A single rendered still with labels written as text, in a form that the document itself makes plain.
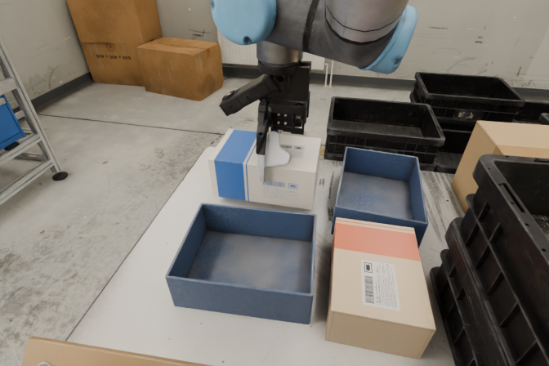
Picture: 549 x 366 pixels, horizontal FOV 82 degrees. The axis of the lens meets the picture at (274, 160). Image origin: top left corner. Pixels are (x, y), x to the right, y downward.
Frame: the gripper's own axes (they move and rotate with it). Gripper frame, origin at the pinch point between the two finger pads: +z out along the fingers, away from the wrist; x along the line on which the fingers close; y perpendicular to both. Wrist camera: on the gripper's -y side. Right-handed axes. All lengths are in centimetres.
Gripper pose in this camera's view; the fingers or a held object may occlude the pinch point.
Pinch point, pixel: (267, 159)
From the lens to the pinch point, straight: 63.1
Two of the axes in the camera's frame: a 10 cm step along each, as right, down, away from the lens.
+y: 9.8, 1.2, -1.7
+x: 2.1, -5.5, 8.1
